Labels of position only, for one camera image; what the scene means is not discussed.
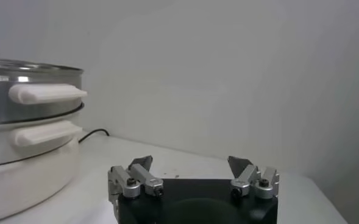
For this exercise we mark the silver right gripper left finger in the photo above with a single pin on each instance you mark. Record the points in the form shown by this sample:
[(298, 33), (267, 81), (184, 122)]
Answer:
[(121, 182)]

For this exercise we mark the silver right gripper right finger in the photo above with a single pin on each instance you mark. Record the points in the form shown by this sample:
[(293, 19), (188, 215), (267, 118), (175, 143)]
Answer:
[(269, 182)]

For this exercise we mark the perforated steel steamer basket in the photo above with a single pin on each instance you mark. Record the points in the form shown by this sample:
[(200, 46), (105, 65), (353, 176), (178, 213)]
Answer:
[(30, 106)]

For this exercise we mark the white electric cooker base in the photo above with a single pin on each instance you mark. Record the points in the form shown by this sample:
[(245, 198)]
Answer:
[(30, 176)]

